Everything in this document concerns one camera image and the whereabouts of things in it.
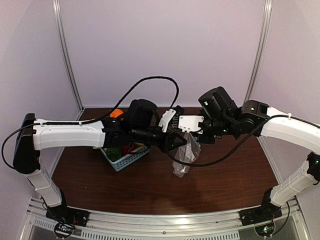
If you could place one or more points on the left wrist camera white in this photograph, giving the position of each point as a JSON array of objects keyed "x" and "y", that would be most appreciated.
[{"x": 165, "y": 119}]

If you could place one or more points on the green lime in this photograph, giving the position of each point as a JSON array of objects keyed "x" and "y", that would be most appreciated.
[{"x": 113, "y": 154}]

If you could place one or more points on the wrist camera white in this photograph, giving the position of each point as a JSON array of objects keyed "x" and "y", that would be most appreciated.
[
  {"x": 190, "y": 123},
  {"x": 165, "y": 119}
]

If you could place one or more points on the left aluminium frame post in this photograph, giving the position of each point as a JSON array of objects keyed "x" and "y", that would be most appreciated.
[{"x": 65, "y": 53}]

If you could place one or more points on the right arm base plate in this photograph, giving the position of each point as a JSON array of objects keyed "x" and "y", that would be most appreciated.
[{"x": 259, "y": 214}]

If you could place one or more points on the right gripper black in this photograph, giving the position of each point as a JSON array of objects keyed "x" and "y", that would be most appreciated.
[{"x": 207, "y": 140}]

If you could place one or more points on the light blue plastic basket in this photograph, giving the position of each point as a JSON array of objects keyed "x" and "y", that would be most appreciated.
[{"x": 127, "y": 159}]

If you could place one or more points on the aluminium front rail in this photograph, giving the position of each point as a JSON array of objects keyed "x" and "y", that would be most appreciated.
[{"x": 220, "y": 225}]

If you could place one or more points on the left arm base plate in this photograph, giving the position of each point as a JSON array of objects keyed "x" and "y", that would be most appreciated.
[{"x": 68, "y": 215}]

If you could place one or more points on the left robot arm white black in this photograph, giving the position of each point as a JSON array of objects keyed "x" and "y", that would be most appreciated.
[{"x": 140, "y": 124}]

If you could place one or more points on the red apple toy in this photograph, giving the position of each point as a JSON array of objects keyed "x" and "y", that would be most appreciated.
[{"x": 127, "y": 149}]

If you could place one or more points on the clear zip top bag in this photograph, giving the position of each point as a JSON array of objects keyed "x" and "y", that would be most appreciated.
[{"x": 187, "y": 154}]

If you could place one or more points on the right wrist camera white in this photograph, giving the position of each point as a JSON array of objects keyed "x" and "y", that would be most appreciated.
[{"x": 190, "y": 123}]

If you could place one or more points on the right aluminium frame post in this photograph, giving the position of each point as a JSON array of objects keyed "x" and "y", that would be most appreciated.
[{"x": 263, "y": 36}]

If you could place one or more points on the orange fruit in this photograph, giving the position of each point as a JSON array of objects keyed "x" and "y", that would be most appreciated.
[{"x": 116, "y": 113}]

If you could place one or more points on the aluminium frame post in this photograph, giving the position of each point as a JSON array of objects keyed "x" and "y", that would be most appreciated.
[
  {"x": 65, "y": 53},
  {"x": 263, "y": 36}
]

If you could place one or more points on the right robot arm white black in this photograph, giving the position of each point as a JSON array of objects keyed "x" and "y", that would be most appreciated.
[{"x": 223, "y": 117}]

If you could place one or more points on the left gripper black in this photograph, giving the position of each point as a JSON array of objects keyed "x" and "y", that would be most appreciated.
[{"x": 172, "y": 135}]

